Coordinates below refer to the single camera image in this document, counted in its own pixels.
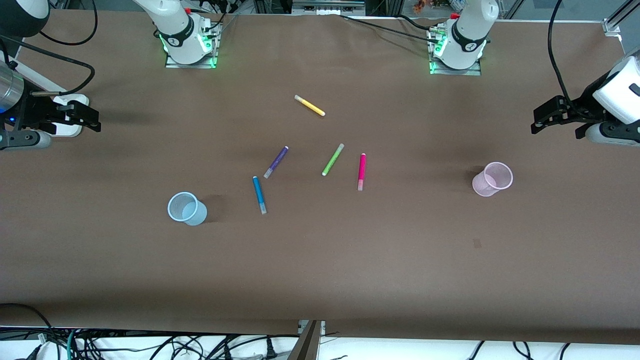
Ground blue marker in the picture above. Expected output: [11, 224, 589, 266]
[252, 176, 268, 215]

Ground white desk lamp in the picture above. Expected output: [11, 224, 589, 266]
[7, 59, 90, 137]

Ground light pink plastic cup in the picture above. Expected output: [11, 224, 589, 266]
[472, 161, 514, 198]

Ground light blue plastic cup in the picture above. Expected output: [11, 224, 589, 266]
[167, 191, 208, 227]

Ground purple marker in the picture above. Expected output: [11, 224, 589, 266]
[263, 146, 289, 180]

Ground green marker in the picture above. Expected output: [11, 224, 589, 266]
[321, 143, 345, 177]

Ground yellow marker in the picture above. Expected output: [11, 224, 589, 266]
[294, 94, 326, 117]

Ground brown table mat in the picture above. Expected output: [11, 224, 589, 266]
[0, 9, 640, 346]

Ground black right arm gripper cable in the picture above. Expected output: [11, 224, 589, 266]
[0, 36, 96, 97]

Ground black arm gripper cable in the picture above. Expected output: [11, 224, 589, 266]
[0, 36, 96, 97]
[547, 0, 581, 113]

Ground black left arm gripper cable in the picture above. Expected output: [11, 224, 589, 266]
[547, 0, 581, 113]

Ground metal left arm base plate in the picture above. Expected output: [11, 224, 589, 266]
[429, 25, 482, 77]

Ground aluminium frame profile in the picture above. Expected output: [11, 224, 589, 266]
[602, 0, 640, 36]

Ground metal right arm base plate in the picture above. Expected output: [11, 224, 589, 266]
[165, 20, 219, 69]

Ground green cable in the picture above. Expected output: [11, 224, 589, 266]
[66, 327, 80, 360]

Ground aluminium frame post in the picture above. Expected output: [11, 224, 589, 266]
[287, 320, 326, 360]

